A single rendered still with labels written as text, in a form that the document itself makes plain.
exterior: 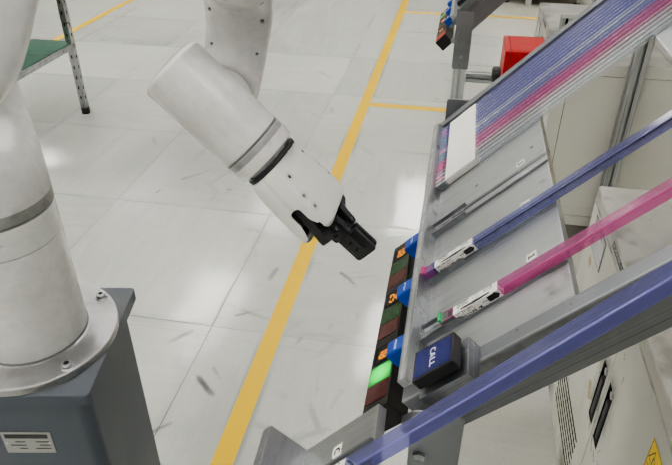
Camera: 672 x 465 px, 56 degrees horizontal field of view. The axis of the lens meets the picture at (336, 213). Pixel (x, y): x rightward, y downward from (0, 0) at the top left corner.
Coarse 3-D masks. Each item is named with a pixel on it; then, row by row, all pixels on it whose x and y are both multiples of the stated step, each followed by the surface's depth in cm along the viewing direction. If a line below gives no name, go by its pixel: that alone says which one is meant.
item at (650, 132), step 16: (656, 128) 66; (624, 144) 68; (640, 144) 67; (608, 160) 68; (576, 176) 70; (592, 176) 70; (544, 192) 73; (560, 192) 72; (528, 208) 73; (496, 224) 76; (512, 224) 75; (480, 240) 77; (432, 272) 81
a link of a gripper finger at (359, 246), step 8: (336, 232) 77; (344, 232) 79; (352, 232) 80; (360, 232) 80; (336, 240) 79; (344, 240) 80; (352, 240) 80; (360, 240) 80; (368, 240) 80; (352, 248) 80; (360, 248) 80; (368, 248) 81; (360, 256) 82
